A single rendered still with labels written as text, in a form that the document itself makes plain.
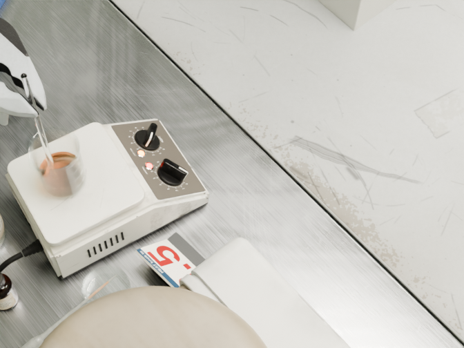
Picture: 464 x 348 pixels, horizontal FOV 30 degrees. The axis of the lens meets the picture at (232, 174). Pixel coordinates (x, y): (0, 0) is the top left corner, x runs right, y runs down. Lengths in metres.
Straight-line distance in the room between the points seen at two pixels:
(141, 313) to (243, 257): 0.05
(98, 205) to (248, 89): 0.29
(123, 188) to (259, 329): 0.63
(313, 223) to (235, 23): 0.32
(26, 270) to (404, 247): 0.44
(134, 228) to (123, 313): 0.66
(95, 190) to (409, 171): 0.39
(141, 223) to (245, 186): 0.15
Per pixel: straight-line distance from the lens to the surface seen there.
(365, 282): 1.02
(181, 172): 1.00
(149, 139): 1.02
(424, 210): 1.08
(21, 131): 1.13
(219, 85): 1.14
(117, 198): 0.96
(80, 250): 0.97
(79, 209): 0.96
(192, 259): 1.01
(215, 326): 0.33
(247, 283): 0.35
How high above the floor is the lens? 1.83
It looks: 60 degrees down
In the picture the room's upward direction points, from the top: 2 degrees clockwise
